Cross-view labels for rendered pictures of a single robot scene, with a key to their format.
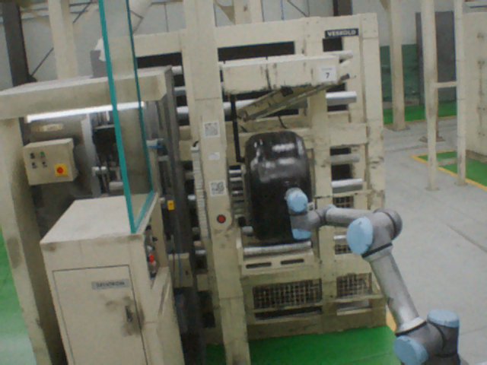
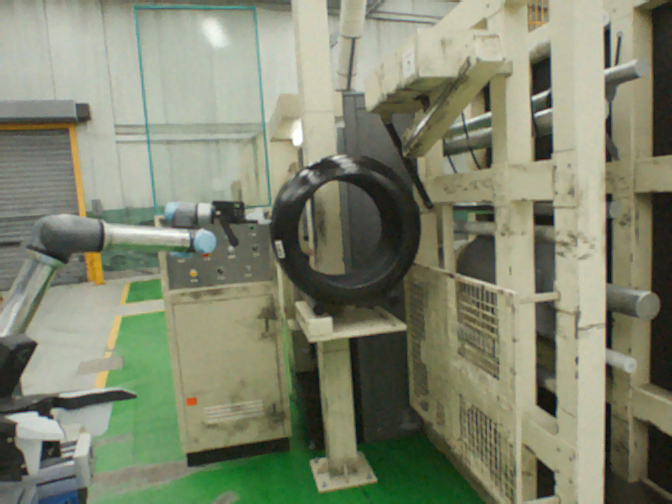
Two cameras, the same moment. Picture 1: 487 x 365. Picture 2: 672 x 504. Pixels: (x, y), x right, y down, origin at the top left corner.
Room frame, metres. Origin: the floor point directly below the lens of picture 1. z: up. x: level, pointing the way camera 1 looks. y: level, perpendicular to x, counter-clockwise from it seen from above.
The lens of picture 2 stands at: (2.31, -1.97, 1.29)
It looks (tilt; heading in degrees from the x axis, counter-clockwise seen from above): 7 degrees down; 78
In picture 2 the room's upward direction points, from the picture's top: 4 degrees counter-clockwise
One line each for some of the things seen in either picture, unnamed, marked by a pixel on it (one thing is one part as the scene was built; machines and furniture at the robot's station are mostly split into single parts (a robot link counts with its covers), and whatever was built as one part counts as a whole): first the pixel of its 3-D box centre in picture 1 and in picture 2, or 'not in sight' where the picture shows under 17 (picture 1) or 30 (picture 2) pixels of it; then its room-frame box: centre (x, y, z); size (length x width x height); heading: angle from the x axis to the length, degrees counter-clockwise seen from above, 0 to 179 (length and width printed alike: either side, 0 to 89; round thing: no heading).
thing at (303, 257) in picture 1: (277, 259); (312, 316); (2.56, -0.13, 0.84); 0.36 x 0.09 x 0.06; 90
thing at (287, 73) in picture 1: (280, 74); (417, 78); (3.00, -0.25, 1.71); 0.61 x 0.25 x 0.15; 90
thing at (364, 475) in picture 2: not in sight; (341, 468); (2.68, 0.13, 0.02); 0.27 x 0.27 x 0.04; 0
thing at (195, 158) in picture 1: (201, 193); not in sight; (2.65, 0.21, 1.19); 0.05 x 0.04 x 0.48; 0
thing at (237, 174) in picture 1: (227, 193); (414, 246); (3.08, 0.09, 1.05); 0.20 x 0.15 x 0.30; 90
